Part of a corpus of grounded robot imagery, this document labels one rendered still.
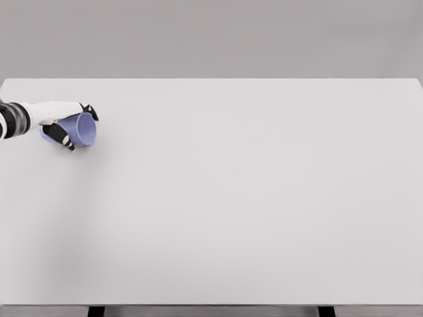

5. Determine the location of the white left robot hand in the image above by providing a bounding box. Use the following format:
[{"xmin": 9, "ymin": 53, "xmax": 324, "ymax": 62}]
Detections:
[{"xmin": 35, "ymin": 100, "xmax": 100, "ymax": 152}]

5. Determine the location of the lavender blue plastic cup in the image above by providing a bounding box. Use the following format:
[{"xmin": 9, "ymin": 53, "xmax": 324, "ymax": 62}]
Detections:
[{"xmin": 39, "ymin": 112, "xmax": 98, "ymax": 148}]

